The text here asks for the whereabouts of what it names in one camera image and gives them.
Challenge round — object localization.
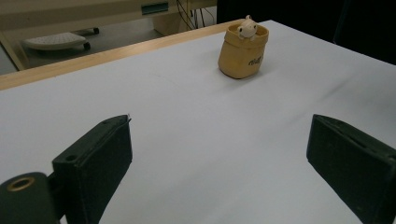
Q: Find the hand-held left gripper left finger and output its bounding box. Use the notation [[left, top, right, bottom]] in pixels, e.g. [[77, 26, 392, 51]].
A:
[[51, 114, 134, 224]]

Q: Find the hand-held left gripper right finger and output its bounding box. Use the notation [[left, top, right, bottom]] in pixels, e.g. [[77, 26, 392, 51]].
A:
[[305, 113, 396, 224]]

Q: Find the yellow holder with animal figure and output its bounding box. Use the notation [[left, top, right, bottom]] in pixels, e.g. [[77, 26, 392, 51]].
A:
[[218, 14, 270, 80]]

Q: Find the white wheeled stand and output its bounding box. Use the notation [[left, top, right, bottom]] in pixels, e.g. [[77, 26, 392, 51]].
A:
[[21, 27, 101, 51]]

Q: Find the black cable bundle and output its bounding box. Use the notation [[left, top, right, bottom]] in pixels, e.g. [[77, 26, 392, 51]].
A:
[[190, 8, 216, 29]]

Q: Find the beige desk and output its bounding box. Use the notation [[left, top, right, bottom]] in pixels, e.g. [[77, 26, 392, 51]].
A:
[[0, 0, 218, 71]]

